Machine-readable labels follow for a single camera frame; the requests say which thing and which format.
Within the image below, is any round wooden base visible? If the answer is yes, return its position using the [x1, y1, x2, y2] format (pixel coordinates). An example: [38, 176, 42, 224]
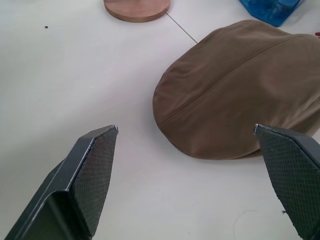
[104, 0, 171, 24]

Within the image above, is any brown flat cap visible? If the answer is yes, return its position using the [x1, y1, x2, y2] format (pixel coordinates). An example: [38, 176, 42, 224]
[152, 19, 320, 161]

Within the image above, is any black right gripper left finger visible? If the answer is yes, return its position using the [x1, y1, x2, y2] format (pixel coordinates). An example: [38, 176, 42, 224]
[4, 124, 119, 240]

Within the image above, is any blue transparent plastic container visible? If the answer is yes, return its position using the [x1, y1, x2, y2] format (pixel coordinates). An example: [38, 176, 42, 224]
[237, 0, 305, 28]

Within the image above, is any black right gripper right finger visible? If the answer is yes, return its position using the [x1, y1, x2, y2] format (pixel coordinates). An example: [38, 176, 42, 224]
[253, 123, 320, 240]

